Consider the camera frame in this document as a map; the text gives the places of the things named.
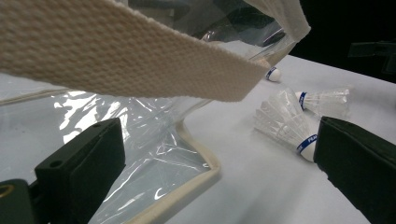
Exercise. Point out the black metal stand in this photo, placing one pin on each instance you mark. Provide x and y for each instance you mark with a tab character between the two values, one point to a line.
373	49

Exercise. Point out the white shuttlecock blue band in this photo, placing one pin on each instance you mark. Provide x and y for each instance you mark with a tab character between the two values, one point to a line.
327	101
286	124
274	74

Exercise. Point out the clear plastic bag beige trim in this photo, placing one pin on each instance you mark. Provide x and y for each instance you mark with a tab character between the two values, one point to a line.
124	56

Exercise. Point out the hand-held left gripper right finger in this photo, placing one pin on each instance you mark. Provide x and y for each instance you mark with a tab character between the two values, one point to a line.
358	161

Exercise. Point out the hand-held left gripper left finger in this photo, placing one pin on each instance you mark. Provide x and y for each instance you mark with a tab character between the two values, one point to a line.
77	168

